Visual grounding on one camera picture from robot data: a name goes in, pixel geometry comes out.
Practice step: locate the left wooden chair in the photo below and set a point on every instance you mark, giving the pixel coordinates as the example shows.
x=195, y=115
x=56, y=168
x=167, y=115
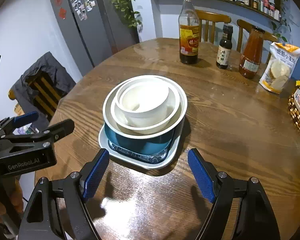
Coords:
x=207, y=24

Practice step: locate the blue square plate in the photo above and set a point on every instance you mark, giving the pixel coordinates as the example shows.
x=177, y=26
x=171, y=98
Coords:
x=141, y=148

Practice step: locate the small dark soy bottle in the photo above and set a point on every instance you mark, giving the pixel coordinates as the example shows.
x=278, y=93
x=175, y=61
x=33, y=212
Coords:
x=224, y=47

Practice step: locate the large vinegar bottle yellow cap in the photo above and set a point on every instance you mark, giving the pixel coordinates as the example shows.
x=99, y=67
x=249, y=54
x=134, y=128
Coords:
x=189, y=33

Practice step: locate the grey refrigerator with photos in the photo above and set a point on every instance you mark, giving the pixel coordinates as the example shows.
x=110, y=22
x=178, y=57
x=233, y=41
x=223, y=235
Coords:
x=92, y=31

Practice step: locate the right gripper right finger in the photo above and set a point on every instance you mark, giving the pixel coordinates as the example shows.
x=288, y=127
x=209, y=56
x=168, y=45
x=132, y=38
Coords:
x=215, y=186

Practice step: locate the bag of round crackers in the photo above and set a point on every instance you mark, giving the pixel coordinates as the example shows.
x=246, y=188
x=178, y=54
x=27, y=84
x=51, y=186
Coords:
x=280, y=67

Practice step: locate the large white bowl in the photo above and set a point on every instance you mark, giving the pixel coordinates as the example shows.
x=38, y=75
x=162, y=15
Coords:
x=130, y=134

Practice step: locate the white patterned square plate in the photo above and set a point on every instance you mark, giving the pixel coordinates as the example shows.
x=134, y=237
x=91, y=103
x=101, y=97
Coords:
x=149, y=166

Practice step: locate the wooden chair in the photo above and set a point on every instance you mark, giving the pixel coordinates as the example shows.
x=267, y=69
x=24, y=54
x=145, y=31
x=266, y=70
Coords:
x=207, y=24
x=256, y=38

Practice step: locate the person's left hand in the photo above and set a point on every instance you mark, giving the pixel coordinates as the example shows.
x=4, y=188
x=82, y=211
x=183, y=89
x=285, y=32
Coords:
x=11, y=194

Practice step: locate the hanging green plant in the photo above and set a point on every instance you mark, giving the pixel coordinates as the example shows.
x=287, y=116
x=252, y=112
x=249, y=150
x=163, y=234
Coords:
x=126, y=13

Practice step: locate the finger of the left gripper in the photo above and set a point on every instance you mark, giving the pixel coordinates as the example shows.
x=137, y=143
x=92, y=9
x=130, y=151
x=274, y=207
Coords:
x=8, y=125
x=51, y=134

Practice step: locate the orange sauce jar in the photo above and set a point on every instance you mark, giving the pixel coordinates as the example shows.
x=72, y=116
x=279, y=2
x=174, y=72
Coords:
x=249, y=63

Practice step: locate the medium white bowl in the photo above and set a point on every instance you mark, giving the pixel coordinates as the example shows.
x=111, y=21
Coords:
x=173, y=103

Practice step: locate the wooden bead trivet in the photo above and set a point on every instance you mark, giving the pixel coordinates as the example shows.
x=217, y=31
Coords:
x=294, y=112

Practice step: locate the right wooden chair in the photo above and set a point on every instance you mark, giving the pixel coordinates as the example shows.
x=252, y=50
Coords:
x=256, y=38

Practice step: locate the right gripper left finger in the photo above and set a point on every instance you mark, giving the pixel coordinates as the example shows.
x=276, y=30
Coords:
x=92, y=173

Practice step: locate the small white ramekin bowl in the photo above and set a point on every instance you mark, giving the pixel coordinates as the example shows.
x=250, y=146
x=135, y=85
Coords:
x=142, y=103

